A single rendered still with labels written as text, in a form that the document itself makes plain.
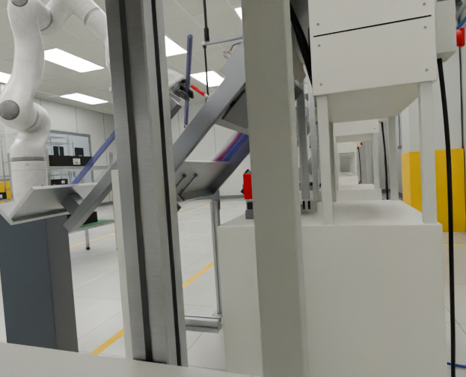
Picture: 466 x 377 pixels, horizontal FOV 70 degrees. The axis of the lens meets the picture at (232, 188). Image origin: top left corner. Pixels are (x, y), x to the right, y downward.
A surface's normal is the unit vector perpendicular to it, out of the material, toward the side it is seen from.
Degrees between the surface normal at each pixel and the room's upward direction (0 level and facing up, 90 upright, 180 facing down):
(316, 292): 90
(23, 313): 90
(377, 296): 90
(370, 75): 90
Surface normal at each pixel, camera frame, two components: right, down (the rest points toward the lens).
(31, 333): 0.06, 0.04
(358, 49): -0.31, 0.07
